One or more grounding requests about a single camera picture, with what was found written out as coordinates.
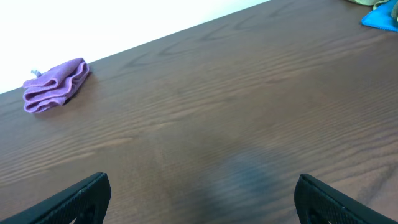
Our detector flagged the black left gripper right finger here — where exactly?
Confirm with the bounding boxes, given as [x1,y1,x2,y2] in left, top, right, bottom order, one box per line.
[294,174,397,224]

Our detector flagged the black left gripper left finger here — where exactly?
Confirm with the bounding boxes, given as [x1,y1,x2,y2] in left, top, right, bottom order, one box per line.
[1,172,111,224]

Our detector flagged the olive green crumpled cloth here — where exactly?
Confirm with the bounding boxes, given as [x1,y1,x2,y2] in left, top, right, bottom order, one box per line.
[348,0,397,21]

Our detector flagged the folded purple cloth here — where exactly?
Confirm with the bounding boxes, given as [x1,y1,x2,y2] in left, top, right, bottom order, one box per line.
[22,58,90,113]

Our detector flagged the blue cloth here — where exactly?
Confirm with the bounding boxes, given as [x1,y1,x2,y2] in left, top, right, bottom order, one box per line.
[361,0,397,32]

